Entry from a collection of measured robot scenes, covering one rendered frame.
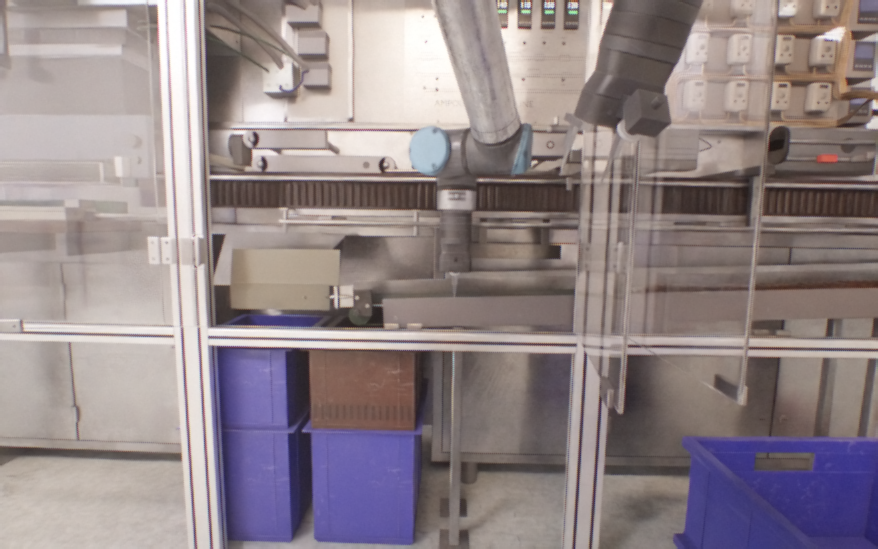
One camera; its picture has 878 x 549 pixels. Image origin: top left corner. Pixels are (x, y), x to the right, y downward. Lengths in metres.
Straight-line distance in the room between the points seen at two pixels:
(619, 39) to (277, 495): 1.22
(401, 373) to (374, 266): 0.56
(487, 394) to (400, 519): 0.42
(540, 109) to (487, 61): 0.91
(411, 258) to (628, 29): 1.22
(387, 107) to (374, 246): 0.47
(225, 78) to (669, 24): 1.53
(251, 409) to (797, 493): 1.22
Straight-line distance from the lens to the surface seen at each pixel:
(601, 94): 0.47
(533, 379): 1.41
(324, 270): 1.11
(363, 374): 1.14
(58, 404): 1.89
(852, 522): 1.31
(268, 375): 1.20
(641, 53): 0.47
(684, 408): 1.59
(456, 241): 0.99
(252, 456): 1.31
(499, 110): 0.78
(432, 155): 0.87
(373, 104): 1.62
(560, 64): 1.67
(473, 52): 0.71
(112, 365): 1.74
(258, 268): 1.16
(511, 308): 1.08
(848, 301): 1.44
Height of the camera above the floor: 0.84
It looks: 7 degrees down
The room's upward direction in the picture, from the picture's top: 1 degrees clockwise
